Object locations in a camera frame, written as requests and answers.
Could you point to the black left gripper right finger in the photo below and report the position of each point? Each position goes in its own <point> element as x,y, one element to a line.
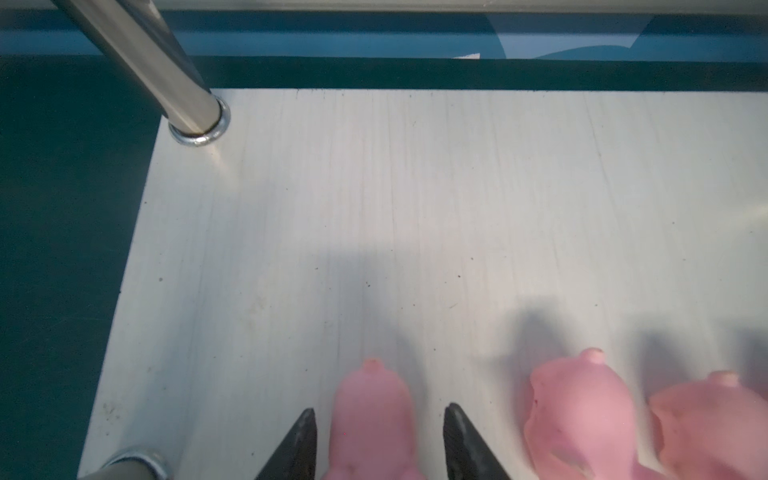
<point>467,455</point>

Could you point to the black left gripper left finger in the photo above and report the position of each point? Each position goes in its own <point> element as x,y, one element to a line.
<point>296,456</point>

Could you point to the pink toy pig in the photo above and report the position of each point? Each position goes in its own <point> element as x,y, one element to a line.
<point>714,428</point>
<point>373,430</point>
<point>582,422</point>

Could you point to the white two-tier shelf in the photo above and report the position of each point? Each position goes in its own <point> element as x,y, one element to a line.
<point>460,237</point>

